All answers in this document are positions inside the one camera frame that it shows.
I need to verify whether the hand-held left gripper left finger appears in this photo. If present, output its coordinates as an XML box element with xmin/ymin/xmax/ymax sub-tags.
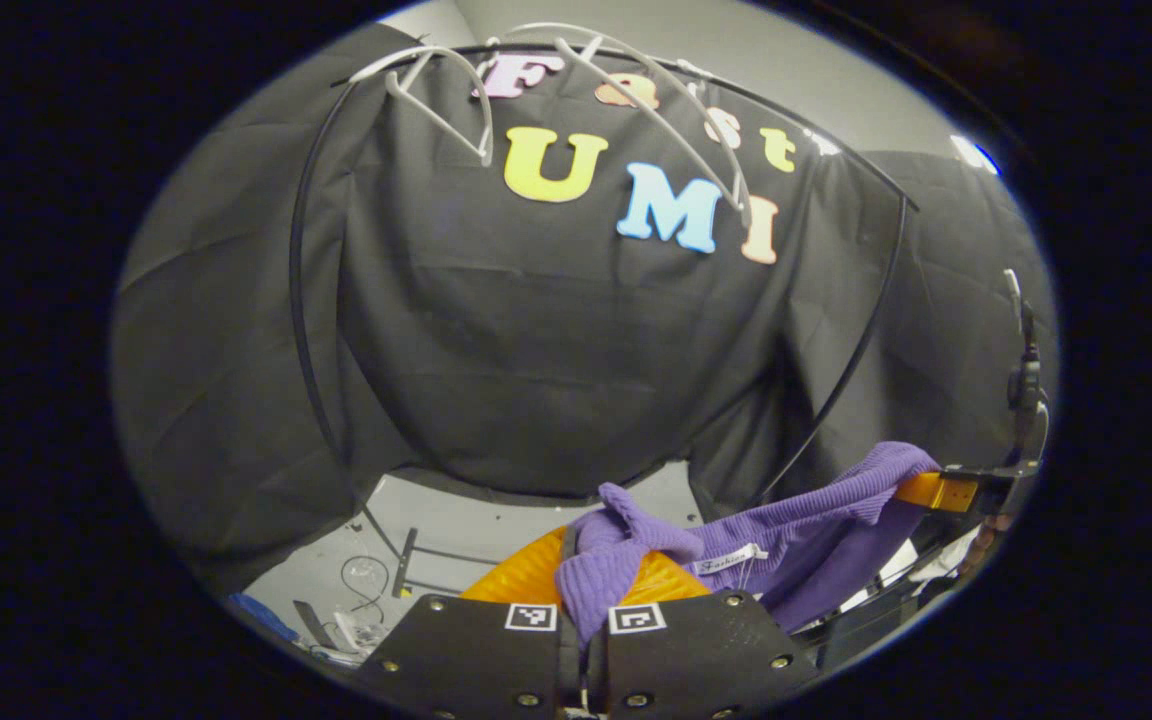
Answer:
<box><xmin>356</xmin><ymin>525</ymin><xmax>582</xmax><ymax>720</ymax></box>

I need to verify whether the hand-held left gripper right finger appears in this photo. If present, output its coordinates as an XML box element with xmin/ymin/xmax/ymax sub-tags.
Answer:
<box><xmin>586</xmin><ymin>550</ymin><xmax>822</xmax><ymax>720</ymax></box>

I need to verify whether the purple knit jacket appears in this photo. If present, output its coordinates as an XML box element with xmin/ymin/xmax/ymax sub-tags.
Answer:
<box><xmin>554</xmin><ymin>441</ymin><xmax>942</xmax><ymax>646</ymax></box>

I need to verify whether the black clothes rack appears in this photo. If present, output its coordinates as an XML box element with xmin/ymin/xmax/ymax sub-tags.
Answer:
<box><xmin>288</xmin><ymin>40</ymin><xmax>922</xmax><ymax>601</ymax></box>

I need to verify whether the white plastic hanger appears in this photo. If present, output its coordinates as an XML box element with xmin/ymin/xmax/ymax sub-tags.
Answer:
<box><xmin>491</xmin><ymin>22</ymin><xmax>752</xmax><ymax>226</ymax></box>
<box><xmin>349</xmin><ymin>45</ymin><xmax>495</xmax><ymax>168</ymax></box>

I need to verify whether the clear plastic bag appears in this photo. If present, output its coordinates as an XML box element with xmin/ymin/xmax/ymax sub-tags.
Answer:
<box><xmin>328</xmin><ymin>608</ymin><xmax>389</xmax><ymax>663</ymax></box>

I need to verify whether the blue cloth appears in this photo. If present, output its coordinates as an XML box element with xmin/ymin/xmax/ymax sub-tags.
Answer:
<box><xmin>229</xmin><ymin>592</ymin><xmax>299</xmax><ymax>643</ymax></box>

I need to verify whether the black backdrop cloth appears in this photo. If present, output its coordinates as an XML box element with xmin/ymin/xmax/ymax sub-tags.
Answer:
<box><xmin>111</xmin><ymin>25</ymin><xmax>1057</xmax><ymax>591</ymax></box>

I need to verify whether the ceiling light panel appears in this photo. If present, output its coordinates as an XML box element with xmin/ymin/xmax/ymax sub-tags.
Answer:
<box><xmin>951</xmin><ymin>135</ymin><xmax>997</xmax><ymax>177</ymax></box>

